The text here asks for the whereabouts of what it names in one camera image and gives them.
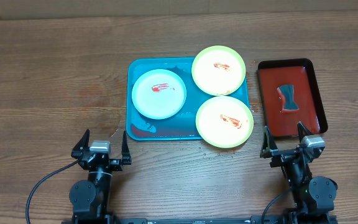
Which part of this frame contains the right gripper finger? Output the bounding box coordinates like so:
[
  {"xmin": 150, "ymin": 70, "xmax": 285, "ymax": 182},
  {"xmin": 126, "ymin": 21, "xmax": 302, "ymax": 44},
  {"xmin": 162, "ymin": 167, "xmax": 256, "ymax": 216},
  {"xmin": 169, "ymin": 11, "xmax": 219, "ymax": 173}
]
[
  {"xmin": 260, "ymin": 126, "xmax": 278, "ymax": 153},
  {"xmin": 297, "ymin": 121, "xmax": 313, "ymax": 142}
]

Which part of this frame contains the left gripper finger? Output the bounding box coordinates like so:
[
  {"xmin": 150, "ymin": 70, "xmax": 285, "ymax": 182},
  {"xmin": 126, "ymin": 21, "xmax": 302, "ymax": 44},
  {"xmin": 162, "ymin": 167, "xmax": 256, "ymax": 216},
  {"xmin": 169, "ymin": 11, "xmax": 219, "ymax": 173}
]
[
  {"xmin": 121, "ymin": 131, "xmax": 131, "ymax": 161},
  {"xmin": 72, "ymin": 129, "xmax": 90, "ymax": 152}
]

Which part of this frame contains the pink sponge dark scrubber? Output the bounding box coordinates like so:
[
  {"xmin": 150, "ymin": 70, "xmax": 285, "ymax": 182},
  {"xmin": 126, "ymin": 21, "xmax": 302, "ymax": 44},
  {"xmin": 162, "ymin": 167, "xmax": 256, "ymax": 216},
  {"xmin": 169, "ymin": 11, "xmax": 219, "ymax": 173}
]
[{"xmin": 277, "ymin": 85, "xmax": 299, "ymax": 113}]

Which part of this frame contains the yellow-green plate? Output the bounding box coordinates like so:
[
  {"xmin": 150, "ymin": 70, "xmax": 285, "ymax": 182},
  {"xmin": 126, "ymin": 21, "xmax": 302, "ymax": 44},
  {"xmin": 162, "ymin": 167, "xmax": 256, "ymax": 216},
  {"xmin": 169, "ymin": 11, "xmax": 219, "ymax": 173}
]
[
  {"xmin": 195, "ymin": 96, "xmax": 254, "ymax": 148},
  {"xmin": 191, "ymin": 45, "xmax": 246, "ymax": 96}
]

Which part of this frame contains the light blue plate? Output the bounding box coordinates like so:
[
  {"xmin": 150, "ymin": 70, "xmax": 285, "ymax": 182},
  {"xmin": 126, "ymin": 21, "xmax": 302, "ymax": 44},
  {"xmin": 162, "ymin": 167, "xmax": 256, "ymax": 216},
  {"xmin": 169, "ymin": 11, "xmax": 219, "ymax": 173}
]
[{"xmin": 131, "ymin": 69, "xmax": 186, "ymax": 119}]

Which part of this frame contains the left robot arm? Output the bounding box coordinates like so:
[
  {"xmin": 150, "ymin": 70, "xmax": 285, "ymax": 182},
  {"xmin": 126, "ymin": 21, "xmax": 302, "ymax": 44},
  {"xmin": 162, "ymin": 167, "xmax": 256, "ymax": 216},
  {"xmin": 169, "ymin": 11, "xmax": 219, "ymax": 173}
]
[{"xmin": 69, "ymin": 130, "xmax": 132, "ymax": 224}]

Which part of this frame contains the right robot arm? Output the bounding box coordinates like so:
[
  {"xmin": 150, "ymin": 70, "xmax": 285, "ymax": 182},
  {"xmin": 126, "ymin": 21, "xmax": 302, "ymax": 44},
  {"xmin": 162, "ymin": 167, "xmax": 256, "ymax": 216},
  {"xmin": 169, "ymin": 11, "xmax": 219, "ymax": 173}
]
[{"xmin": 255, "ymin": 122, "xmax": 338, "ymax": 223}]

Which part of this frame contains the black red-lined tray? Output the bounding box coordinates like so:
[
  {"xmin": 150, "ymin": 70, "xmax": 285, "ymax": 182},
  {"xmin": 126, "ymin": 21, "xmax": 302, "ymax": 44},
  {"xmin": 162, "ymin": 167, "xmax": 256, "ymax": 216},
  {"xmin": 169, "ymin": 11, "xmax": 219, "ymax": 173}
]
[{"xmin": 257, "ymin": 58, "xmax": 328, "ymax": 138}]

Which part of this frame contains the teal plastic tray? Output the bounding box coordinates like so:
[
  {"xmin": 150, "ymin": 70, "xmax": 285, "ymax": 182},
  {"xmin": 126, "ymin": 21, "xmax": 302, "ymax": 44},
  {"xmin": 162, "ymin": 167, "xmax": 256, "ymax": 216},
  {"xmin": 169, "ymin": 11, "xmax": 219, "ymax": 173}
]
[{"xmin": 126, "ymin": 57, "xmax": 250, "ymax": 141}]

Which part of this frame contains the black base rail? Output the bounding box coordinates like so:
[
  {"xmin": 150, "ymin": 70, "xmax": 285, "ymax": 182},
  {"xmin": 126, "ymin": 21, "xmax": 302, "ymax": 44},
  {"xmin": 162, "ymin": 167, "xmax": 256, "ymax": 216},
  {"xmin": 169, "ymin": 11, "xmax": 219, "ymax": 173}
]
[{"xmin": 61, "ymin": 214, "xmax": 338, "ymax": 224}]

